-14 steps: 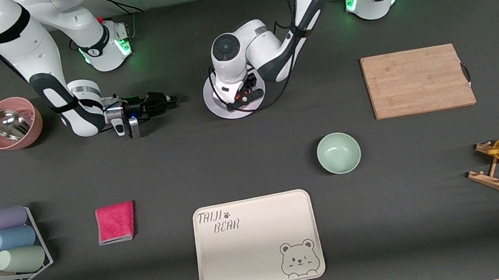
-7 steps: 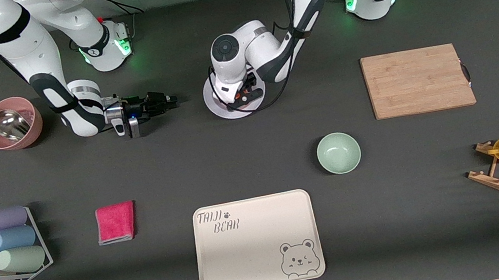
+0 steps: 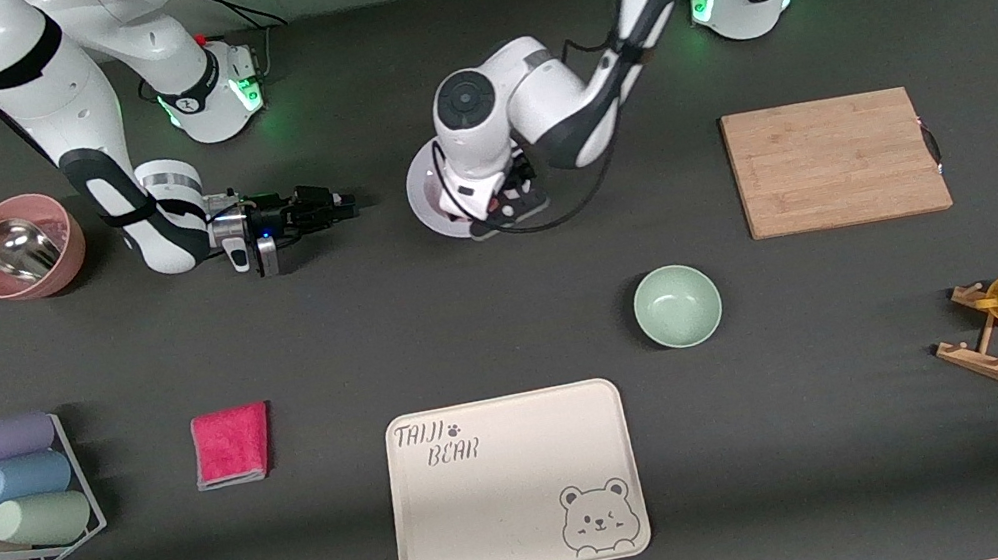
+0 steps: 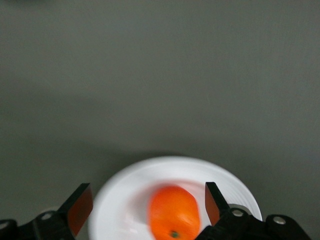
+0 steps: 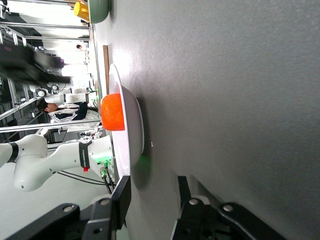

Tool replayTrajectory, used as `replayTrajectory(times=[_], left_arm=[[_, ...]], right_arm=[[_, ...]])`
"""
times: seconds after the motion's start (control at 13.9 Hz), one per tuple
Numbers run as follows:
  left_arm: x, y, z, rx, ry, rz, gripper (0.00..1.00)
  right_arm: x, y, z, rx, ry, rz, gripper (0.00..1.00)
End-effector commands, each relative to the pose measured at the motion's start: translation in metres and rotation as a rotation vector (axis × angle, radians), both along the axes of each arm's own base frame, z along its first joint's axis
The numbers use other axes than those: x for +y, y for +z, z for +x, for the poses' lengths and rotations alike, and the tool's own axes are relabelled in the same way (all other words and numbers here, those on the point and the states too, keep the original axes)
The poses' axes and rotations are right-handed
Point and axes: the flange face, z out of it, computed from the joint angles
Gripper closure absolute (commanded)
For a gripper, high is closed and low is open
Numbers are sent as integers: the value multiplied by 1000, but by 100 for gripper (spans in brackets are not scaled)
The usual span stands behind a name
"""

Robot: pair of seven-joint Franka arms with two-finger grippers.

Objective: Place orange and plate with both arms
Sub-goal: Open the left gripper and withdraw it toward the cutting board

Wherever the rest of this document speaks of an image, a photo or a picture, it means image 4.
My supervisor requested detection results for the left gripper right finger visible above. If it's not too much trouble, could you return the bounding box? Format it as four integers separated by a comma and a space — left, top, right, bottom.
194, 181, 313, 240

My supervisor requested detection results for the orange fruit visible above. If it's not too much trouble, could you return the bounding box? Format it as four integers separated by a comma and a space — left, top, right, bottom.
147, 185, 201, 240

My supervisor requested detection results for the white round plate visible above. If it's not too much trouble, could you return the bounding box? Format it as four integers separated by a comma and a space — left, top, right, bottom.
87, 155, 263, 240

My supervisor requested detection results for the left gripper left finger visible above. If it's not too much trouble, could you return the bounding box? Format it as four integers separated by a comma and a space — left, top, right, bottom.
0, 183, 94, 240

